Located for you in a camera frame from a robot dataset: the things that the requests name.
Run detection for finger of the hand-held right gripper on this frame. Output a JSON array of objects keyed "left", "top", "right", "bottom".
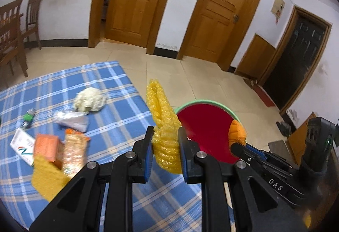
[
  {"left": 230, "top": 142, "right": 300, "bottom": 172},
  {"left": 245, "top": 143, "right": 270, "bottom": 156}
]

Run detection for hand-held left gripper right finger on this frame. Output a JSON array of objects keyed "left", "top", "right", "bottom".
[{"left": 178, "top": 127, "right": 309, "bottom": 232}]

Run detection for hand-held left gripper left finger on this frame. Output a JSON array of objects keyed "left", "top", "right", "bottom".
[{"left": 29, "top": 125, "right": 155, "bottom": 232}]

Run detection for orange bag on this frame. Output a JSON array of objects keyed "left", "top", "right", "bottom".
[{"left": 228, "top": 120, "right": 247, "bottom": 146}]

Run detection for yellow bubble wrap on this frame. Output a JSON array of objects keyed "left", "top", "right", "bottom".
[{"left": 146, "top": 79, "right": 183, "bottom": 175}]

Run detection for red bucket with green rim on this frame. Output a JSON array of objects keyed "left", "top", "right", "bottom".
[{"left": 175, "top": 99, "right": 245, "bottom": 165}]

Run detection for small green wrapper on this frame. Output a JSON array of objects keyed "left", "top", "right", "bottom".
[{"left": 22, "top": 109, "right": 36, "bottom": 129}]

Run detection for dark slippers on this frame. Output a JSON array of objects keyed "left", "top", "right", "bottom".
[{"left": 276, "top": 121, "right": 292, "bottom": 137}]

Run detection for brown wooden board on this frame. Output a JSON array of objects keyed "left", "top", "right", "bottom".
[{"left": 287, "top": 113, "right": 318, "bottom": 164}]

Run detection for blue plaid tablecloth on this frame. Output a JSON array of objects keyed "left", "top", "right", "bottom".
[{"left": 0, "top": 60, "right": 236, "bottom": 230}]

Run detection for red doormat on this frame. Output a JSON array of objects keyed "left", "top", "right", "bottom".
[{"left": 253, "top": 86, "right": 276, "bottom": 107}]

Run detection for orange snack packet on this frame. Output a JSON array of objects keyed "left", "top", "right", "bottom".
[{"left": 61, "top": 129, "right": 91, "bottom": 179}]

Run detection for crumpled white paper ball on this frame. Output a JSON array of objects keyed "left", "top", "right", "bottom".
[{"left": 73, "top": 87, "right": 106, "bottom": 115}]

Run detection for silver foil packet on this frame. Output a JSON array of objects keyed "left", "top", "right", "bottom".
[{"left": 53, "top": 111, "right": 89, "bottom": 133}]

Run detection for yellow textured sheet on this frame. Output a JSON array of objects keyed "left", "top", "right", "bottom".
[{"left": 31, "top": 155, "right": 71, "bottom": 202}]

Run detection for orange box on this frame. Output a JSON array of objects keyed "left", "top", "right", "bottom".
[{"left": 33, "top": 133, "right": 65, "bottom": 165}]

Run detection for white paper card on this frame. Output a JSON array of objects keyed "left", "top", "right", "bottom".
[{"left": 10, "top": 128, "right": 36, "bottom": 166}]

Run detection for closed wooden door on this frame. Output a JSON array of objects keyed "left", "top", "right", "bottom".
[{"left": 185, "top": 0, "right": 265, "bottom": 63}]

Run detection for open wooden door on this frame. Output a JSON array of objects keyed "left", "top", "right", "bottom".
[{"left": 104, "top": 0, "right": 175, "bottom": 44}]

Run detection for small wooden chair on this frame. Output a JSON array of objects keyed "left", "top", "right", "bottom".
[{"left": 21, "top": 0, "right": 43, "bottom": 50}]

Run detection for large wooden chair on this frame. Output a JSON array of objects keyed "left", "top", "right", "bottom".
[{"left": 0, "top": 0, "right": 28, "bottom": 89}]

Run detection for low wooden wall panel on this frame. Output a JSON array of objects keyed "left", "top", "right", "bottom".
[{"left": 234, "top": 33, "right": 277, "bottom": 80}]

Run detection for dark door with wooden frame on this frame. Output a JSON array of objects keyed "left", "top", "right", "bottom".
[{"left": 262, "top": 7, "right": 331, "bottom": 116}]

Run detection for wooden door frame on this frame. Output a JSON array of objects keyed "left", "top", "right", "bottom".
[
  {"left": 88, "top": 0, "right": 184, "bottom": 55},
  {"left": 177, "top": 0, "right": 268, "bottom": 72}
]

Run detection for beige wall fuse box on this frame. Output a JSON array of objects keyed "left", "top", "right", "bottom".
[{"left": 270, "top": 0, "right": 286, "bottom": 15}]

